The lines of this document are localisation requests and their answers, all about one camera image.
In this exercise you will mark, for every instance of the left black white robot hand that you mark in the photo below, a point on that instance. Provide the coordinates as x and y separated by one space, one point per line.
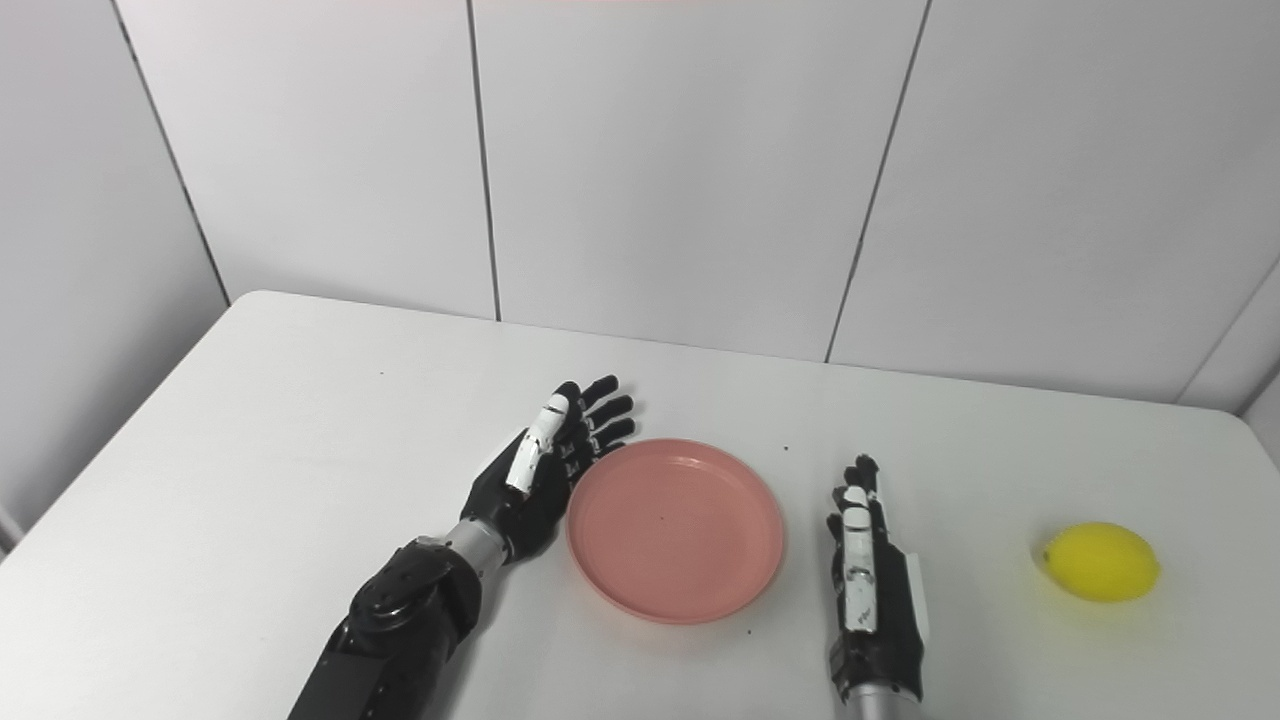
520 510

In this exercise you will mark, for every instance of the yellow lemon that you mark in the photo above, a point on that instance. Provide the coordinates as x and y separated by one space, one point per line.
1100 563

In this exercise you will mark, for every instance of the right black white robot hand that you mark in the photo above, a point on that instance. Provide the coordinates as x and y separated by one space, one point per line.
895 640

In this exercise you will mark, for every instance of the pink round plate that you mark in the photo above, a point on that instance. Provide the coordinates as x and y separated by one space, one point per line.
675 530

